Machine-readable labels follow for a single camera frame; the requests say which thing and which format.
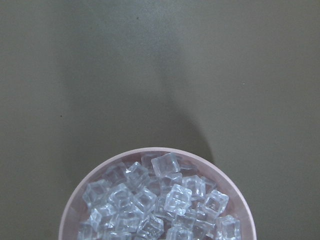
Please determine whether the pile of clear ice cubes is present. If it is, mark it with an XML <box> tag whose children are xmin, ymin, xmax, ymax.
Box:
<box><xmin>77</xmin><ymin>152</ymin><xmax>242</xmax><ymax>240</ymax></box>

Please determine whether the pink bowl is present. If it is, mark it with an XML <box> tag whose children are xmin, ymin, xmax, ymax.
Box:
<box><xmin>58</xmin><ymin>147</ymin><xmax>257</xmax><ymax>240</ymax></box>

